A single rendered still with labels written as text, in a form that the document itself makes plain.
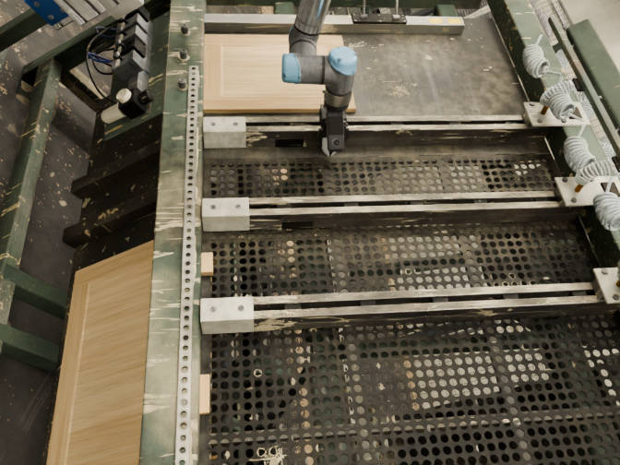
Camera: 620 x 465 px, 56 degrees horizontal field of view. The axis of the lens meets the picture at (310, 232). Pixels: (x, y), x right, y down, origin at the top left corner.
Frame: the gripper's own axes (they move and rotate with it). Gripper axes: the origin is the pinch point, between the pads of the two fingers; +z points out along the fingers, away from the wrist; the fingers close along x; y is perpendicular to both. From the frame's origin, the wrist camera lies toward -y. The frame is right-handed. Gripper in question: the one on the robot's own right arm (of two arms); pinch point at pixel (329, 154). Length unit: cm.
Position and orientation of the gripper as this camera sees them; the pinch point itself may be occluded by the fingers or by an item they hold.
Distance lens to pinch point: 178.9
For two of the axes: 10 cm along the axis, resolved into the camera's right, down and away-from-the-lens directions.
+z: -0.8, 5.8, 8.1
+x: -9.9, 0.3, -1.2
